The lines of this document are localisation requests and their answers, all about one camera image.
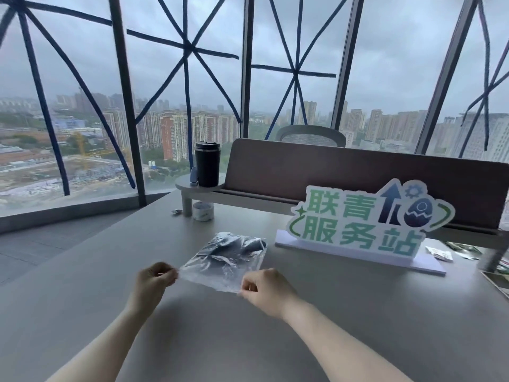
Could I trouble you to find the person's right hand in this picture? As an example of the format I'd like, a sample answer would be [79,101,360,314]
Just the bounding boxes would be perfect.
[238,268,300,321]

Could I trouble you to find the person's left hand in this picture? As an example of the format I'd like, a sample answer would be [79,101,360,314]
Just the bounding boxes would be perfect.
[134,262,179,311]

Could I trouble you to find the clear plastic bag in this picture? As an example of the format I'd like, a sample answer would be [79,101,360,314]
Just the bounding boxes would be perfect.
[178,232,268,294]

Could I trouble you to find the person's right forearm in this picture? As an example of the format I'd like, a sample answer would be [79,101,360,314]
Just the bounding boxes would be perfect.
[283,296,414,382]

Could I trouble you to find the person's left forearm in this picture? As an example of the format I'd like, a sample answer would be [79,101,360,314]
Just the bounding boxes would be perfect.
[46,304,161,382]

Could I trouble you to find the dark item inside bag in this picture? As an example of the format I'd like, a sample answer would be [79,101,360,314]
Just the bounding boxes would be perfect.
[198,234,264,269]

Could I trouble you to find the white tape roll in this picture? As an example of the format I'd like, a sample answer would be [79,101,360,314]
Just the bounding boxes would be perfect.
[193,201,215,222]

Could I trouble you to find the small round white shelf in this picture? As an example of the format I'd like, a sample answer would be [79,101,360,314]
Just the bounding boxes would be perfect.
[175,173,227,218]

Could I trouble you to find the grey window sill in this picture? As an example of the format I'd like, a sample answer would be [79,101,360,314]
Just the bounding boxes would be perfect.
[0,190,184,235]

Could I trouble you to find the black travel tumbler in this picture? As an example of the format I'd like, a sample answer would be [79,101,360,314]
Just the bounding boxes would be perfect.
[194,141,221,188]

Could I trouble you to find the brown desk divider panel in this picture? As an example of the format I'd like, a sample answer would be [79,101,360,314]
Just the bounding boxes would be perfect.
[220,138,509,249]

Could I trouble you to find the green and white cutout sign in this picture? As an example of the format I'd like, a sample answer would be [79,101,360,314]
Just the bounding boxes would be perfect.
[287,179,456,261]

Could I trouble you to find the grey mesh office chair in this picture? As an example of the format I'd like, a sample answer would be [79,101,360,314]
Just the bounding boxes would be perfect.
[275,125,347,149]

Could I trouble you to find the white sign base board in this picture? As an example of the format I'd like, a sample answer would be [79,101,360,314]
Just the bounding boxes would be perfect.
[275,229,447,277]

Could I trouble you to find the small white packet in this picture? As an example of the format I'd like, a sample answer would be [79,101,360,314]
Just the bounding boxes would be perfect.
[425,246,454,262]

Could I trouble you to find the dark green packet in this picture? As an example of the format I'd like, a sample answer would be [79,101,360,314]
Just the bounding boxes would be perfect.
[445,241,484,261]

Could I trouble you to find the blue tape strips on windows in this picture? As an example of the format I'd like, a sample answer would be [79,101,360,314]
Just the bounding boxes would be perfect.
[0,0,509,197]

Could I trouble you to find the flat framed board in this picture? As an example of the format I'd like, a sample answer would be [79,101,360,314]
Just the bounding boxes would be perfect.
[479,269,509,301]

